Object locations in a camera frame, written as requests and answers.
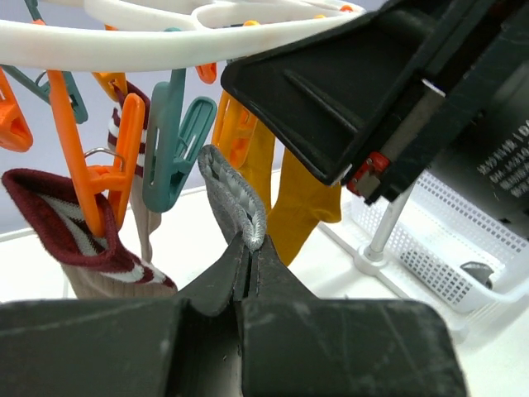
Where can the teal clothes peg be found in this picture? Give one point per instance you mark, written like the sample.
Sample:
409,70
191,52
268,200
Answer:
173,140

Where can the white plastic laundry basket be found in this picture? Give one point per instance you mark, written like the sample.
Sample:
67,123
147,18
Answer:
436,233

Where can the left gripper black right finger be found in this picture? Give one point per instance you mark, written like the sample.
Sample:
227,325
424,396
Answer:
296,344

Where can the white clothes drying rack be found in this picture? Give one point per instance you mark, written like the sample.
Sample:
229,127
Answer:
369,258

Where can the maroon white striped sock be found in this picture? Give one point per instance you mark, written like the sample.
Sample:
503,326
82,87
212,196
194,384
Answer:
146,221

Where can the mustard brown striped sock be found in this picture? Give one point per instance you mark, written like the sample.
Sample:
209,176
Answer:
257,168

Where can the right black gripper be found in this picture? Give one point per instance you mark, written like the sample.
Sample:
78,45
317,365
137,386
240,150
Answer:
470,128

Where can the white round clip hanger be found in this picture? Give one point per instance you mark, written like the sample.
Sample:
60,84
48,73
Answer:
162,35

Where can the yellow orange clothes peg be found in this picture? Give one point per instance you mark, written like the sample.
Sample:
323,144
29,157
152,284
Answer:
233,130

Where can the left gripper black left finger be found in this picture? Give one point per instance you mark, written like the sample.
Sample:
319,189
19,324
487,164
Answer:
185,345

